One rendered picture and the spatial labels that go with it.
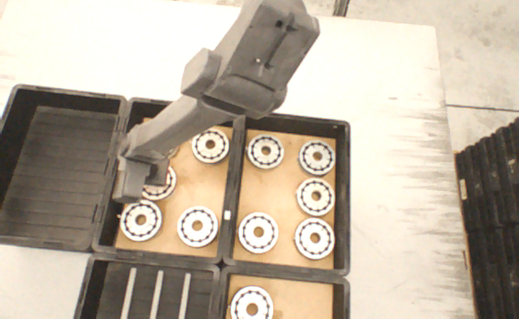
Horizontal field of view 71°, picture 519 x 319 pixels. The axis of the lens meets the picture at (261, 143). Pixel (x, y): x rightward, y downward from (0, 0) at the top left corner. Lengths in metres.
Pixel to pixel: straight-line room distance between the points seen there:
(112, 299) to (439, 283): 0.91
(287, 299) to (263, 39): 0.74
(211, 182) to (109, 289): 0.36
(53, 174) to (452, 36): 2.32
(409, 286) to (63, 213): 0.98
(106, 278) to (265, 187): 0.46
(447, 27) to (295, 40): 2.33
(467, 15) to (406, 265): 1.95
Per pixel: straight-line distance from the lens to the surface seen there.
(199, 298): 0.98
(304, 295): 0.99
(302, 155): 1.02
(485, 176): 1.85
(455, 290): 1.28
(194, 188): 1.01
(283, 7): 0.38
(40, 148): 1.17
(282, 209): 1.00
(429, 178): 1.31
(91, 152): 1.11
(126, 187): 0.77
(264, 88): 0.41
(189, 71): 0.43
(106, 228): 0.97
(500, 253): 1.79
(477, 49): 2.69
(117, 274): 1.02
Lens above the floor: 1.81
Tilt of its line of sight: 69 degrees down
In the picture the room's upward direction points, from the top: 11 degrees clockwise
